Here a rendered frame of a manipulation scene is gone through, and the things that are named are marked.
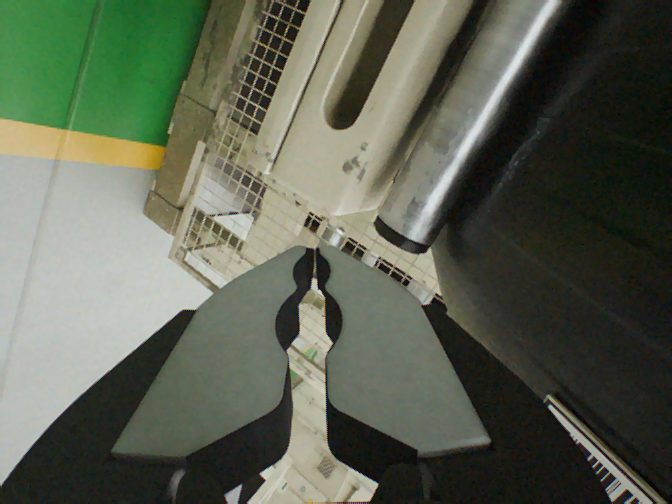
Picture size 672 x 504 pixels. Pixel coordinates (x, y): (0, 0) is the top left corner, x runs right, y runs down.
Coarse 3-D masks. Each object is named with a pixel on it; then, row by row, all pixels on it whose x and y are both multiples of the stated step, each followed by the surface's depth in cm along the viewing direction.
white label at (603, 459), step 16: (544, 400) 17; (560, 416) 16; (576, 432) 16; (592, 432) 15; (592, 448) 15; (608, 448) 15; (592, 464) 15; (608, 464) 15; (624, 464) 14; (608, 480) 15; (624, 480) 14; (640, 480) 14; (624, 496) 14; (640, 496) 14; (656, 496) 13
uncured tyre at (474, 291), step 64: (640, 0) 17; (576, 64) 19; (640, 64) 16; (512, 128) 23; (576, 128) 18; (640, 128) 15; (512, 192) 21; (576, 192) 17; (640, 192) 15; (448, 256) 25; (512, 256) 19; (576, 256) 16; (640, 256) 14; (512, 320) 19; (576, 320) 16; (640, 320) 14; (576, 384) 16; (640, 384) 13; (640, 448) 14
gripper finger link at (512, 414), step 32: (448, 320) 9; (448, 352) 8; (480, 352) 8; (480, 384) 7; (512, 384) 7; (480, 416) 7; (512, 416) 7; (544, 416) 7; (512, 448) 6; (544, 448) 6; (576, 448) 6; (448, 480) 6; (480, 480) 6; (512, 480) 6; (544, 480) 6; (576, 480) 6
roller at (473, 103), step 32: (512, 0) 20; (544, 0) 20; (576, 0) 20; (480, 32) 22; (512, 32) 20; (544, 32) 20; (480, 64) 21; (512, 64) 21; (544, 64) 22; (448, 96) 23; (480, 96) 22; (512, 96) 22; (448, 128) 23; (480, 128) 22; (416, 160) 24; (448, 160) 23; (480, 160) 23; (416, 192) 24; (448, 192) 24; (384, 224) 26; (416, 224) 24
